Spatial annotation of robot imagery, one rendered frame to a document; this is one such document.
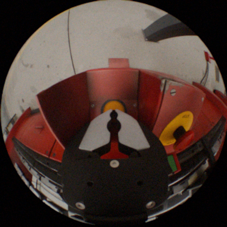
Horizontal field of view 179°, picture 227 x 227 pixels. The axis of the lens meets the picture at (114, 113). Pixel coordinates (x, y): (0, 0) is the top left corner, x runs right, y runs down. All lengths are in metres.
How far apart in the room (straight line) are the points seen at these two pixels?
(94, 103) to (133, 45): 0.80
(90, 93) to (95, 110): 0.03
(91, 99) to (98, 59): 0.72
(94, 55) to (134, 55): 0.39
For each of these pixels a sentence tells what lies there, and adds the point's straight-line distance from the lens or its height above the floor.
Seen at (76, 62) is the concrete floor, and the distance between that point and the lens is 0.93.
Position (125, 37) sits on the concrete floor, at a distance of 0.91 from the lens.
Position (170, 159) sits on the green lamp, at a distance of 0.21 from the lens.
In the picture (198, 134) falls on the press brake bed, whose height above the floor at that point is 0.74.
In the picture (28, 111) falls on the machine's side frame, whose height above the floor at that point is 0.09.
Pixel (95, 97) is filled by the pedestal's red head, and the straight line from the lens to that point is 0.15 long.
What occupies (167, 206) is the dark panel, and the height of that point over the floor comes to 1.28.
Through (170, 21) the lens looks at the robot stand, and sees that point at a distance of 0.61.
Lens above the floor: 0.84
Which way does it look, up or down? 55 degrees down
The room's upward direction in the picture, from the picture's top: 179 degrees clockwise
